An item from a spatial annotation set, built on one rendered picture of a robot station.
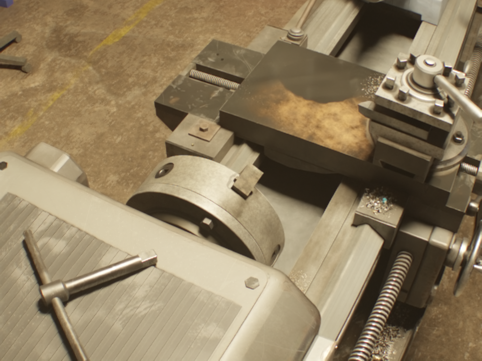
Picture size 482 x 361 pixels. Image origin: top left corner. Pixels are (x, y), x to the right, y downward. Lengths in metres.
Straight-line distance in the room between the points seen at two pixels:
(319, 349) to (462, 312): 1.64
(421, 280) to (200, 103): 0.70
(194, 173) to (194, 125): 0.57
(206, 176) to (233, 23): 2.53
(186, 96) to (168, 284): 0.98
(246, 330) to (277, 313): 0.05
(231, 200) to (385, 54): 1.23
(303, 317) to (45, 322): 0.29
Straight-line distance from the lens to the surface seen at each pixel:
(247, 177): 0.97
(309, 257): 1.35
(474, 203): 1.73
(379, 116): 1.29
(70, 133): 2.90
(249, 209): 0.96
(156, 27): 3.48
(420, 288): 1.61
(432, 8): 2.05
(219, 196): 0.95
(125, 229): 0.76
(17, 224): 0.79
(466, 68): 1.61
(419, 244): 1.48
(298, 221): 1.55
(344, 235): 1.40
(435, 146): 1.28
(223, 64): 1.73
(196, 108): 1.59
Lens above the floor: 1.92
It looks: 45 degrees down
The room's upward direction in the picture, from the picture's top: 1 degrees clockwise
